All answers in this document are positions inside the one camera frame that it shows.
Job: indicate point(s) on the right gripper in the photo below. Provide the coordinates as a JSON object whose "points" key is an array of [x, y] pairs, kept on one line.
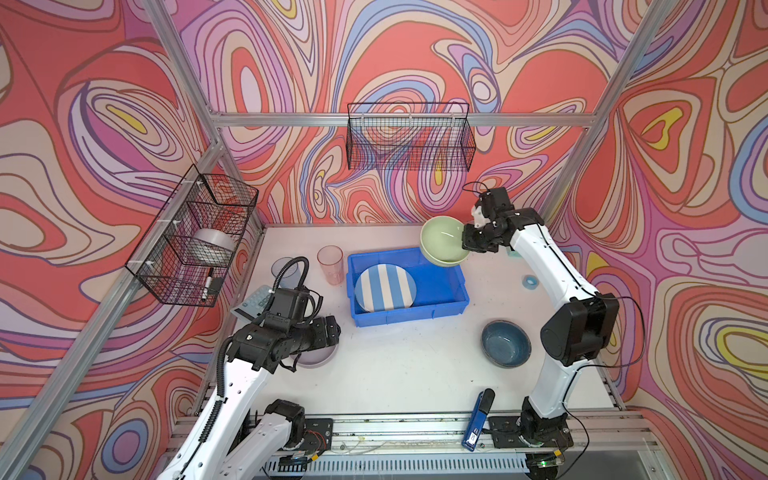
{"points": [[469, 244]]}

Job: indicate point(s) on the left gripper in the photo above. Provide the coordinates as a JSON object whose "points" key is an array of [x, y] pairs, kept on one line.
{"points": [[320, 339]]}

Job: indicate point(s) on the lilac bowl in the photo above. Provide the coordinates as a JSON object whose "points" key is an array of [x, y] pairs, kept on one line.
{"points": [[316, 358]]}

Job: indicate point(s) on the light green bowl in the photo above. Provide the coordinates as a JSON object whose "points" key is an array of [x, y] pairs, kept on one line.
{"points": [[441, 241]]}

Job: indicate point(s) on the dark blue bowl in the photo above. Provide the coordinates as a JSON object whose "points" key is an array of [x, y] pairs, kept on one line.
{"points": [[505, 344]]}

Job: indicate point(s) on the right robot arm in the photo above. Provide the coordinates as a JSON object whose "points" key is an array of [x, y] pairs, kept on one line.
{"points": [[583, 318]]}

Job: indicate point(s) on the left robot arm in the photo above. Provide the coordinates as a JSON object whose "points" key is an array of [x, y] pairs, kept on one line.
{"points": [[214, 449]]}

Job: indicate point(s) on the blue plastic bin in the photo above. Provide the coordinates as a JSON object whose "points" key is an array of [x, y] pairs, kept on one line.
{"points": [[441, 292]]}

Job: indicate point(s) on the mint calculator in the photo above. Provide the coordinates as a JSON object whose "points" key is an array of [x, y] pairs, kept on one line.
{"points": [[253, 306]]}

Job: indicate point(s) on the grey plastic cup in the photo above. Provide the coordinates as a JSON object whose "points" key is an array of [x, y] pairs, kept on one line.
{"points": [[289, 273]]}

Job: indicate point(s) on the blue tape roll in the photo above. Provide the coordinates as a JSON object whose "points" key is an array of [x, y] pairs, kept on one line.
{"points": [[530, 282]]}

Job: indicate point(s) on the pink plastic cup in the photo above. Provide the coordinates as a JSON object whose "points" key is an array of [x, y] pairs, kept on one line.
{"points": [[330, 259]]}

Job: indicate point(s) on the black marker in basket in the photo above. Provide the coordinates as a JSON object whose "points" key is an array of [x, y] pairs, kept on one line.
{"points": [[207, 284]]}

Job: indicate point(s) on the white tape roll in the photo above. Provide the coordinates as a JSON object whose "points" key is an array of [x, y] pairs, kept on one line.
{"points": [[212, 247]]}

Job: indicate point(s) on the blue black handheld tool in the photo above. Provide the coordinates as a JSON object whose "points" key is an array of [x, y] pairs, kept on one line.
{"points": [[478, 419]]}

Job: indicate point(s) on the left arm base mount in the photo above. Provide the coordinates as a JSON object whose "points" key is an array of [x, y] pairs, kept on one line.
{"points": [[315, 435]]}

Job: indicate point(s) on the back wire basket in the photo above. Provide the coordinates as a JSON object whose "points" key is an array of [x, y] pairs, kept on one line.
{"points": [[409, 136]]}

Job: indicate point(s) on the wire basket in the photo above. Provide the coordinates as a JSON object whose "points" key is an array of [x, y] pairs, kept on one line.
{"points": [[409, 136], [201, 226]]}

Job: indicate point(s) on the left wire basket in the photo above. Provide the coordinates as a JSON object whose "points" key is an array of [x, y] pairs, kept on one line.
{"points": [[201, 226]]}

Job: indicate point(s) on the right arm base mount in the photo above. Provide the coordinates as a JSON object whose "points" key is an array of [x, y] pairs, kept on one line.
{"points": [[530, 431]]}

